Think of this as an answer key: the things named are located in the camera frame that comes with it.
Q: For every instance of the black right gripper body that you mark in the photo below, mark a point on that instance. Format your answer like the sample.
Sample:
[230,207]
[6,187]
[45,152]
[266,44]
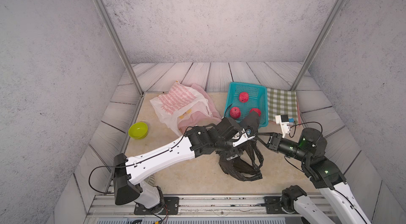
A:
[289,147]

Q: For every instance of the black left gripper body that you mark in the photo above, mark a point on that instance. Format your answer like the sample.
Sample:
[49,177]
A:
[230,151]

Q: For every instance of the red apple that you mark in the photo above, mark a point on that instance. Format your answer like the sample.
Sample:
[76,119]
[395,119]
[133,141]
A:
[256,110]
[244,97]
[235,112]

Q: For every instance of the pink plastic bag apple print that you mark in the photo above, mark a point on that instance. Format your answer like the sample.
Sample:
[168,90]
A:
[200,112]

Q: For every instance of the black plastic bag knotted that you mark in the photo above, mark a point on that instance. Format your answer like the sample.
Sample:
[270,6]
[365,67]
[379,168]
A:
[246,167]

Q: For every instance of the pink white striped bag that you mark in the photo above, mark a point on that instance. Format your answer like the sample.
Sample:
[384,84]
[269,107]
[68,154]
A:
[173,104]

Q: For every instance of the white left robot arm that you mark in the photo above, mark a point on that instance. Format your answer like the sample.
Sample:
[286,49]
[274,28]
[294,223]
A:
[130,172]

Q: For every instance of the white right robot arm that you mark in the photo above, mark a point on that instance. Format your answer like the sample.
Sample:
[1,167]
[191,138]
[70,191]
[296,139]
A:
[324,174]

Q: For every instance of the teal plastic perforated basket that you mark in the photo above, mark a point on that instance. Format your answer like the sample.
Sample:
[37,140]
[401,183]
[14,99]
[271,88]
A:
[257,98]

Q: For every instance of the green white checkered cloth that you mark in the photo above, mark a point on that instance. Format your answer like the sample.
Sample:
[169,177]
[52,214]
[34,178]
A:
[283,102]

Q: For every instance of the green plastic bowl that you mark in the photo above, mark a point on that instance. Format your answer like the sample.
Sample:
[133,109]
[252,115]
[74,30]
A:
[138,130]

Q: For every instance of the right aluminium frame post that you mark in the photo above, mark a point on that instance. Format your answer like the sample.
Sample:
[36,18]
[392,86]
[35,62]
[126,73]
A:
[326,27]

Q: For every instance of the aluminium frame post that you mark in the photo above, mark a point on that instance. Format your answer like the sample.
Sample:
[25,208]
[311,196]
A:
[326,27]
[100,6]

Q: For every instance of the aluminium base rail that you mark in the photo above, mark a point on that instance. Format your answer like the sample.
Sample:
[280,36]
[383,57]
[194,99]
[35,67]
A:
[194,209]

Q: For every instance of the left aluminium frame post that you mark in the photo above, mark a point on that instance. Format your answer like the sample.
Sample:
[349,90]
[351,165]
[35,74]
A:
[100,6]

